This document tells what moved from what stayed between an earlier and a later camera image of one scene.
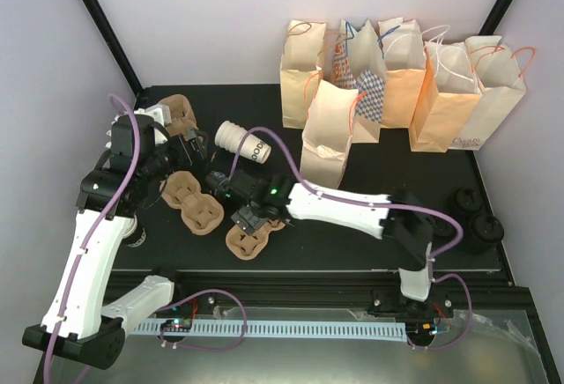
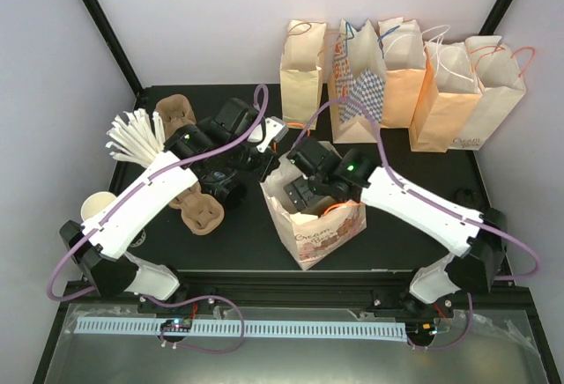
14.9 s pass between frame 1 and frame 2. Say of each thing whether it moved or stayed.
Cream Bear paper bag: moved
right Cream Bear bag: stayed
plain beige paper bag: stayed
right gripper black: moved
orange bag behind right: stayed
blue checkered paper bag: stayed
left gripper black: moved
